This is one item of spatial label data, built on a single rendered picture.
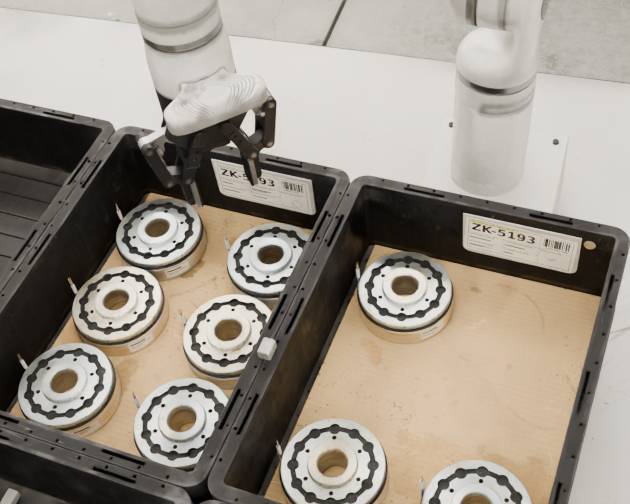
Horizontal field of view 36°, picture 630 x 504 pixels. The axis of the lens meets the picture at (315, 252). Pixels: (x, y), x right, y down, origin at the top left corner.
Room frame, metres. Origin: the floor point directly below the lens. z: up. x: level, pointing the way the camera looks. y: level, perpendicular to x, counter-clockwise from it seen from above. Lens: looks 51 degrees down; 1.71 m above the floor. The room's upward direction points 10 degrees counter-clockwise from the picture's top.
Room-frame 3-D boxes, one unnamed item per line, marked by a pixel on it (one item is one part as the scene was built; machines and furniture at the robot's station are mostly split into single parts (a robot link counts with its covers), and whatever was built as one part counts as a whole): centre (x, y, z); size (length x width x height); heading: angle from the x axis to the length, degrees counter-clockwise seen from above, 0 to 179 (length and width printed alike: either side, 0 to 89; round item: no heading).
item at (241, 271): (0.70, 0.05, 0.86); 0.10 x 0.10 x 0.01
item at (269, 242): (0.70, 0.05, 0.86); 0.05 x 0.05 x 0.01
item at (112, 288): (0.67, 0.23, 0.86); 0.05 x 0.05 x 0.01
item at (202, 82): (0.67, 0.07, 1.18); 0.11 x 0.09 x 0.06; 18
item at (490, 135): (0.84, -0.24, 0.87); 0.09 x 0.09 x 0.17; 59
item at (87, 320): (0.67, 0.23, 0.86); 0.10 x 0.10 x 0.01
